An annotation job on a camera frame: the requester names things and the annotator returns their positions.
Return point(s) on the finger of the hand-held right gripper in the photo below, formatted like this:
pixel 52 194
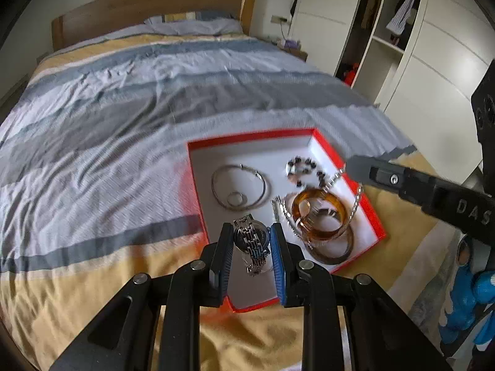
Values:
pixel 402 183

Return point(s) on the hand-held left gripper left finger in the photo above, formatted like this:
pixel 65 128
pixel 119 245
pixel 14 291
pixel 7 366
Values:
pixel 222 262

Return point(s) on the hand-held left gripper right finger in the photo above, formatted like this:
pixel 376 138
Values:
pixel 276 262

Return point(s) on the silver wristwatch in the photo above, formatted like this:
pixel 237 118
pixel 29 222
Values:
pixel 253 245

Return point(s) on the amber bangle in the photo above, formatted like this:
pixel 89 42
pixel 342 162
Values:
pixel 325 235

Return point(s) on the thin silver hoop bangle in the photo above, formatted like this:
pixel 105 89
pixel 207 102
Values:
pixel 213 187

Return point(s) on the red jewelry box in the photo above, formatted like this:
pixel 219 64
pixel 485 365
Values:
pixel 247 154

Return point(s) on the person's right hand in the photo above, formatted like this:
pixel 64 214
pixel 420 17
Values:
pixel 471 301

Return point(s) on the wide silver bangle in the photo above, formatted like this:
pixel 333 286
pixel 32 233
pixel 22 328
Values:
pixel 336 257

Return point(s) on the red bag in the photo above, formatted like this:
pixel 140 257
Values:
pixel 351 75

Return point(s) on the white wardrobe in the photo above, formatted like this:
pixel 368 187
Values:
pixel 444 65

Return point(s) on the wooden nightstand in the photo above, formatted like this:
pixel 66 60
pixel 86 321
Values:
pixel 296 55

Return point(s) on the light hanging clothes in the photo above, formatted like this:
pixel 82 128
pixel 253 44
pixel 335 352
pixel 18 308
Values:
pixel 402 11

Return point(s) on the purple tissue box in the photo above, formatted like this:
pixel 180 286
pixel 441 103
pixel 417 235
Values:
pixel 290 44

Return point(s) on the striped lavender pillow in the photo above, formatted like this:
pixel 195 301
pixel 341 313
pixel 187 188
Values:
pixel 201 26

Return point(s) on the wooden bed headboard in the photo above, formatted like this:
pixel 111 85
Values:
pixel 154 4

